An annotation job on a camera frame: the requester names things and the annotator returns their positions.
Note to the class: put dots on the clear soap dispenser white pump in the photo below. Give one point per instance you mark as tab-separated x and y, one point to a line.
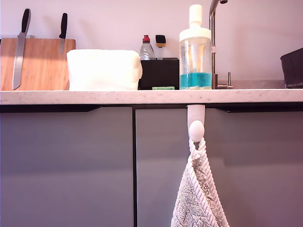
195	35

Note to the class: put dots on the green flat sponge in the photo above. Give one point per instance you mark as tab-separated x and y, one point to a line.
163	88

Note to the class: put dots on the black sink caddy box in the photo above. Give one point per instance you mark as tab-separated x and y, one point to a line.
161	73

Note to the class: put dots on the white door hook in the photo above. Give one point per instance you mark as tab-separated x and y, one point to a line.
196	132

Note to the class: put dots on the clear bottle with red cap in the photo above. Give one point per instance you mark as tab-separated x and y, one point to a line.
146	52

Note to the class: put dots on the white cloth storage box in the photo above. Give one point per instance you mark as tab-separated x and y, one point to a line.
101	71

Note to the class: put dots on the dish brush with black head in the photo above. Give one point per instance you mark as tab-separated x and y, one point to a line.
160	39

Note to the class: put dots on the small steel faucet lever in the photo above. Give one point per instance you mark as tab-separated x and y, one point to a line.
229	79

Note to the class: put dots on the wide grey cabinet door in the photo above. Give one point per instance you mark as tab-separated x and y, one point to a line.
66	165

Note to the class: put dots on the tall steel kitchen faucet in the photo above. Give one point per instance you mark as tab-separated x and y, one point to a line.
212	28

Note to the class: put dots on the wooden magnetic knife board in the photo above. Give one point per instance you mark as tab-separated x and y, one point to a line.
42	66

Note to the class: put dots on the grey cabinet door with hook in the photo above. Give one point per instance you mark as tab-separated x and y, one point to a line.
260	165

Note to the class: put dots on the long serrated bread knife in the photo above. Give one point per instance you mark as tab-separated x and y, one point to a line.
18	52

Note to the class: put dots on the black dish rack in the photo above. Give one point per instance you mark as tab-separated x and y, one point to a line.
293	68

